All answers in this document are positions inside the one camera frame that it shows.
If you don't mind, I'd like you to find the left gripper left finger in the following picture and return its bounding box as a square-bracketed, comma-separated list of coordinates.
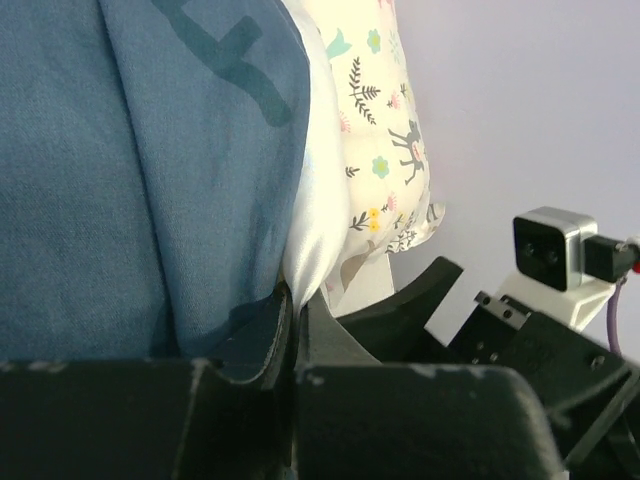
[199, 283, 296, 479]

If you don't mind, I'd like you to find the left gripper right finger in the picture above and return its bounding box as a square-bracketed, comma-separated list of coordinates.
[295, 297, 564, 479]

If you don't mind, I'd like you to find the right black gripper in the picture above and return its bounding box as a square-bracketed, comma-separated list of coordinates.
[338, 256, 639, 465]

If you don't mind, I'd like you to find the white pillow insert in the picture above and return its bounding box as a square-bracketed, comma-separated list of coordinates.
[282, 1, 350, 313]

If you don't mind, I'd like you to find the blue cartoon print pillowcase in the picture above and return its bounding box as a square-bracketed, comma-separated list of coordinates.
[1, 1, 310, 360]

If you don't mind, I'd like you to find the floral deer print pillow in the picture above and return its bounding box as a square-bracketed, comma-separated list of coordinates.
[304, 0, 445, 310]

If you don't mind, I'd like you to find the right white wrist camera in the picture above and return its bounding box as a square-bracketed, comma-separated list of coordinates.
[498, 206, 639, 332]

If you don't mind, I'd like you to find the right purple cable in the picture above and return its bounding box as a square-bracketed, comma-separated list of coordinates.
[604, 279, 626, 356]

